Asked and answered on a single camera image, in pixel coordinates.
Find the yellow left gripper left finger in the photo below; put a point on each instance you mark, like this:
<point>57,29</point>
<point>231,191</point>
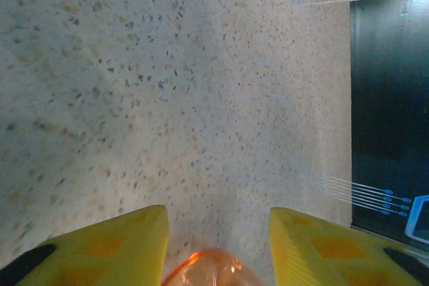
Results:
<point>100,252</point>

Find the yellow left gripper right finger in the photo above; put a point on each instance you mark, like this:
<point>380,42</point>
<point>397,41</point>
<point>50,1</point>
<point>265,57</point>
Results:
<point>335,256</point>

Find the orange glass server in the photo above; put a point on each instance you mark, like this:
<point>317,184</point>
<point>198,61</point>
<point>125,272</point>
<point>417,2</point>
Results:
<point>211,269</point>

